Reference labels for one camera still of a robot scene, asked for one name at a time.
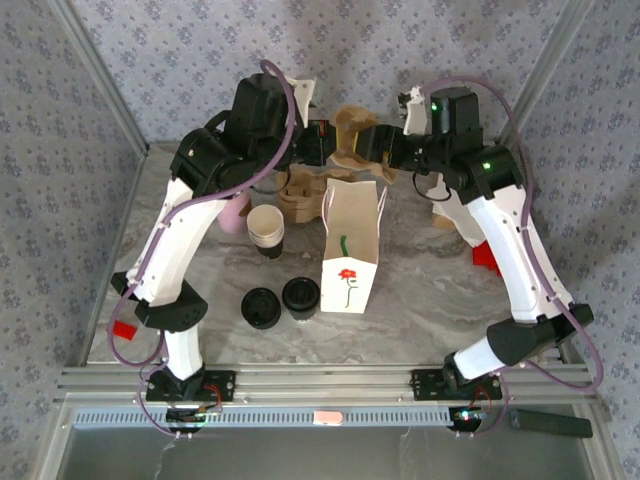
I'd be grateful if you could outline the cardboard cup carrier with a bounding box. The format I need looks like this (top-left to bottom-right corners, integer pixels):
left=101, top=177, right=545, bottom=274
left=327, top=104, right=397, bottom=185

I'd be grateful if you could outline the white flower print paper bag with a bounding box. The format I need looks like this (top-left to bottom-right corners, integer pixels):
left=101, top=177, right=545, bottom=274
left=319, top=178, right=389, bottom=315

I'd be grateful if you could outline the black paper coffee cup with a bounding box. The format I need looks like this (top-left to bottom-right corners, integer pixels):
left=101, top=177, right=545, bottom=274
left=285, top=304, right=318, bottom=323

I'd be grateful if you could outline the pile of white napkins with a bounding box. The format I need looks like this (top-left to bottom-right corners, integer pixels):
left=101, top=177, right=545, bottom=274
left=426, top=172, right=484, bottom=247

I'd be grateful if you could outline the stack of paper cups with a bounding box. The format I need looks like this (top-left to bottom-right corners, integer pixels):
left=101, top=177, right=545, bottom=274
left=246, top=204, right=286, bottom=261

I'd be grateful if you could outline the pink straw holder cup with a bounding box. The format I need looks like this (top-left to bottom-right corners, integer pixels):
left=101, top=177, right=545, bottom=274
left=217, top=192, right=253, bottom=235

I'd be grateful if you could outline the large red toy brick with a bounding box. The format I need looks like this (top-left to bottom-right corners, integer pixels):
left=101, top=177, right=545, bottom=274
left=471, top=238, right=505, bottom=277

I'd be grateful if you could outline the stack of black lids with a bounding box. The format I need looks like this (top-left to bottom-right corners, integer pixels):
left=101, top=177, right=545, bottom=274
left=240, top=286, right=282, bottom=330

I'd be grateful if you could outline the small red toy brick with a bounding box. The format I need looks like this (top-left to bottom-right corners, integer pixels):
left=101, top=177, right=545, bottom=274
left=112, top=319, right=139, bottom=343

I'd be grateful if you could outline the aluminium frame post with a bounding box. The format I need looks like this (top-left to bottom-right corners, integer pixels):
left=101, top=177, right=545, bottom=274
left=494, top=0, right=596, bottom=151
left=49, top=0, right=151, bottom=156

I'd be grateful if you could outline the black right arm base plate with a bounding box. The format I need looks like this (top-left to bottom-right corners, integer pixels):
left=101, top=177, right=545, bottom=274
left=410, top=368, right=503, bottom=401

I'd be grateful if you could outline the aluminium mounting rail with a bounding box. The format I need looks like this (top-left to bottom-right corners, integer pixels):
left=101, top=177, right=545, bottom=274
left=54, top=363, right=601, bottom=405

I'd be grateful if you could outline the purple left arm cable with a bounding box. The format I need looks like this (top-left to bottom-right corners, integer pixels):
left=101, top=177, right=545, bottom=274
left=106, top=59, right=301, bottom=441

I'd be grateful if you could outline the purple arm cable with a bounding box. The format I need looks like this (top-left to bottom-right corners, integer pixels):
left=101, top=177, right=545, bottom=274
left=106, top=59, right=301, bottom=441
left=429, top=74, right=605, bottom=441

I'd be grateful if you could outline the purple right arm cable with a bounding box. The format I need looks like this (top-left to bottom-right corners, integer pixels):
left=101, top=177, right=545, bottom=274
left=429, top=74, right=605, bottom=441

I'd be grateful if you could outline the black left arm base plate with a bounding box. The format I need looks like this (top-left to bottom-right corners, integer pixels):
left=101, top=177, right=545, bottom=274
left=145, top=369, right=237, bottom=403

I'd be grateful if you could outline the grey slotted cable duct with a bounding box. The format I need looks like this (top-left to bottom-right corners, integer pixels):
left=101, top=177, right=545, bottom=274
left=72, top=406, right=481, bottom=429

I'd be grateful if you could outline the black handle bar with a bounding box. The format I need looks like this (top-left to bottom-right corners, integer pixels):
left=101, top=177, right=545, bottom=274
left=509, top=408, right=594, bottom=440

